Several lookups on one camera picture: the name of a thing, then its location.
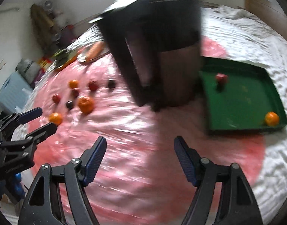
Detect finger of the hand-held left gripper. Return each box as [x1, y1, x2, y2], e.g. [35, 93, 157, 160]
[0, 122, 58, 150]
[0, 107, 43, 134]

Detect carrot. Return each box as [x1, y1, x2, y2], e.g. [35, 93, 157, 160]
[86, 42, 105, 60]

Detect dark red bag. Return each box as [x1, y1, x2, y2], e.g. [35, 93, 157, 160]
[60, 25, 77, 45]

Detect leafy greens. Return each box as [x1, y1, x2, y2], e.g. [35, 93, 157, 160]
[52, 48, 76, 64]

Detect red and yellow box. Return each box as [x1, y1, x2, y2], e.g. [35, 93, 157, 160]
[38, 57, 52, 69]

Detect green tray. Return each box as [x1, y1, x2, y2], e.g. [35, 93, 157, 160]
[198, 56, 287, 135]

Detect metal plate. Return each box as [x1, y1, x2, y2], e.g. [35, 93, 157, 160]
[77, 46, 109, 62]

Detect dark wooden chair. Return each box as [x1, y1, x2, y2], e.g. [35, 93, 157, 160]
[88, 0, 205, 112]

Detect light blue suitcase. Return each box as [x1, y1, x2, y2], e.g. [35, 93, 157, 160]
[0, 71, 34, 115]

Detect orange rimmed plate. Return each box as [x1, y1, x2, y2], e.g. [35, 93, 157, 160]
[53, 48, 84, 72]

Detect wooden door panel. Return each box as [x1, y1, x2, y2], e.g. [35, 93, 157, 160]
[244, 0, 280, 17]

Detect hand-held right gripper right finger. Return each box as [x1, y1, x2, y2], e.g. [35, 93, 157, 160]
[174, 136, 262, 225]

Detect white bed blanket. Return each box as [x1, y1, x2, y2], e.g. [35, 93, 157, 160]
[1, 6, 287, 225]

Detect grey bag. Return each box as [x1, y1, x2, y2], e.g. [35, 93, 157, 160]
[16, 58, 41, 85]

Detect large orange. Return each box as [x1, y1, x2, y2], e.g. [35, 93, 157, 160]
[77, 96, 95, 114]

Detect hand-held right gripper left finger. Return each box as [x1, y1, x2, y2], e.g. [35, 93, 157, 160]
[18, 136, 107, 225]

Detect brown hanging clothes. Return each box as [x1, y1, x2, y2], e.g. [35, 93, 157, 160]
[30, 3, 57, 52]

